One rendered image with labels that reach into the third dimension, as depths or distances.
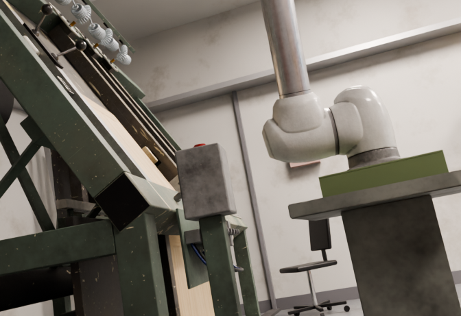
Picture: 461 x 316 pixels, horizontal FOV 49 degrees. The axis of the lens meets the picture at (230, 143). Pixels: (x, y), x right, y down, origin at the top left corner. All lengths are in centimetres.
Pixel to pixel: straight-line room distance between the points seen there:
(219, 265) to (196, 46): 495
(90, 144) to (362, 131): 78
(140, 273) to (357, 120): 76
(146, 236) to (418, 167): 74
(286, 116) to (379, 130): 28
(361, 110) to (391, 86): 398
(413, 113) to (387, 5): 121
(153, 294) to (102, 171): 34
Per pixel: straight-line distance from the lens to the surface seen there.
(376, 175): 144
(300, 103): 153
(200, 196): 128
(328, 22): 581
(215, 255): 130
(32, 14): 251
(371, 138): 155
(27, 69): 153
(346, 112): 157
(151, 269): 131
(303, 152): 155
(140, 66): 633
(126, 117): 232
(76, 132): 141
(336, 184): 144
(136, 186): 133
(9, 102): 317
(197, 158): 129
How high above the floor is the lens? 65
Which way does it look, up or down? 12 degrees up
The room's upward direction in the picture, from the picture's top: 10 degrees counter-clockwise
